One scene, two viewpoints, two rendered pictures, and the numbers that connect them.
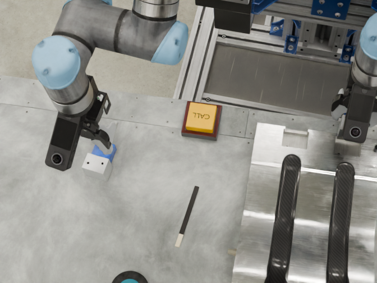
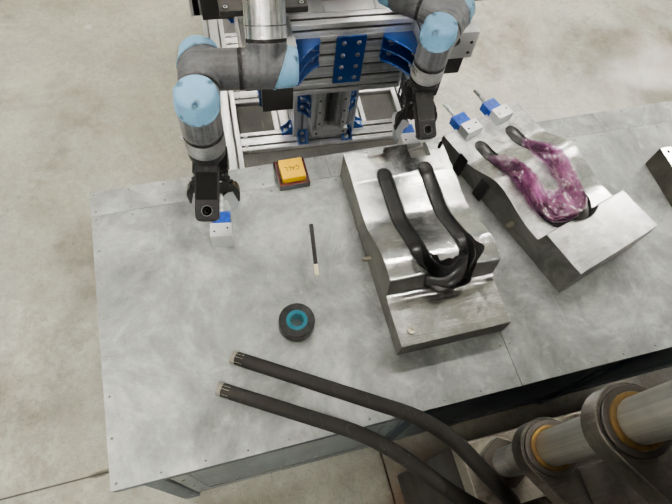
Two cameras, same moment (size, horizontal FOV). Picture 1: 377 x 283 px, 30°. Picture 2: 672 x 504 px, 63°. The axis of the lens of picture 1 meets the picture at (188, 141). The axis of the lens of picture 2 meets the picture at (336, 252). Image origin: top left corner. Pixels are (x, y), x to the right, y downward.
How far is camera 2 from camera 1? 49 cm
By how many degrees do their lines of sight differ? 18
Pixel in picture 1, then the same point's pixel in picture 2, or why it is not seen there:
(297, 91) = not seen: hidden behind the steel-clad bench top
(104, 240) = (252, 292)
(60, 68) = (207, 98)
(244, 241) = (379, 240)
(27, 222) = (175, 303)
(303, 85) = not seen: hidden behind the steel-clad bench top
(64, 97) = (209, 137)
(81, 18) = (202, 60)
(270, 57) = (289, 152)
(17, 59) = (63, 224)
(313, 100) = not seen: hidden behind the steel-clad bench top
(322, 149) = (401, 157)
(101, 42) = (227, 79)
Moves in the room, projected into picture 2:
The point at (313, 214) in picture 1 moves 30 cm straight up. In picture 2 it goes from (417, 205) to (451, 122)
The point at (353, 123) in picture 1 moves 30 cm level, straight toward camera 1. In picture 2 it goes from (424, 123) to (437, 233)
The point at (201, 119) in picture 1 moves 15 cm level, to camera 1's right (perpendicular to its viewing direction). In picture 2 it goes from (293, 170) to (342, 147)
